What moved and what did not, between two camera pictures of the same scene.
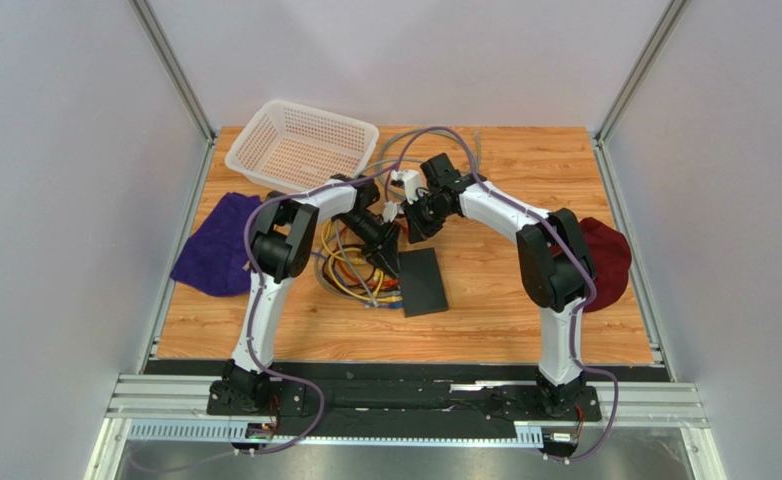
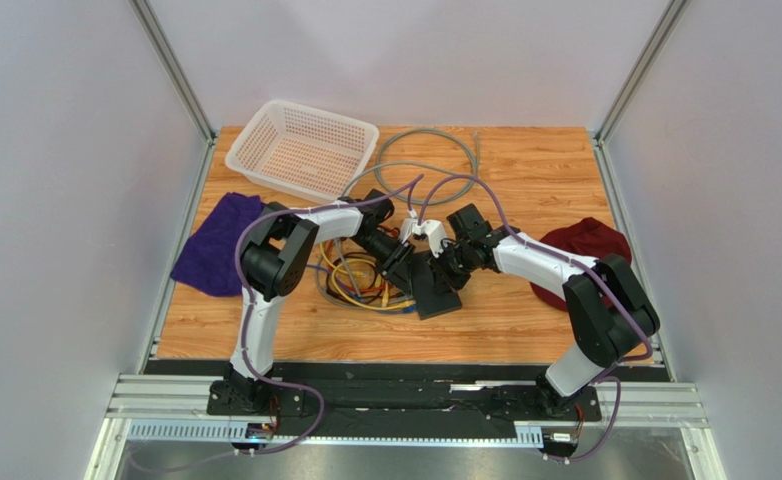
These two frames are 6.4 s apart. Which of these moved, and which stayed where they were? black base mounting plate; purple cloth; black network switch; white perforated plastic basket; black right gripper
Moved: black right gripper; black network switch
Stayed: purple cloth; white perforated plastic basket; black base mounting plate
